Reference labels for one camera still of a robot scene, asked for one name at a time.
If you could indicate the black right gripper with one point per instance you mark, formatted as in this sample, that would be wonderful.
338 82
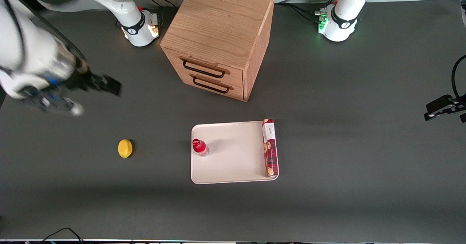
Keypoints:
82 81

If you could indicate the red cookie box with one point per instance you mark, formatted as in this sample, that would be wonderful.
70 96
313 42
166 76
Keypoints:
271 153

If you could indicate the small red coke bottle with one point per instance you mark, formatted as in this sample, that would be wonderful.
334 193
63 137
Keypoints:
200 147

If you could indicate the black clamp mount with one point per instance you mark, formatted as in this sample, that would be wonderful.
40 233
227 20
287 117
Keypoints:
442 105

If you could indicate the beige plastic tray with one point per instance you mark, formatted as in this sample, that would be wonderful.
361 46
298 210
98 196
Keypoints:
236 156

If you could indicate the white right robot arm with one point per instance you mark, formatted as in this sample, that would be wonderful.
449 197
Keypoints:
32 43

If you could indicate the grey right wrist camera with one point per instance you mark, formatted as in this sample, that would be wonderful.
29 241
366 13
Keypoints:
58 103

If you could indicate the dark grey table mat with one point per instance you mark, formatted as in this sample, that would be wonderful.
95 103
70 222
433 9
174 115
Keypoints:
346 91

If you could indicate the yellow lemon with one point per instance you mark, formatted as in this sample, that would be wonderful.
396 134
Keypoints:
125 148

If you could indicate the wooden two-drawer cabinet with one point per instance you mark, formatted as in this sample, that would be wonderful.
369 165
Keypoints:
222 22

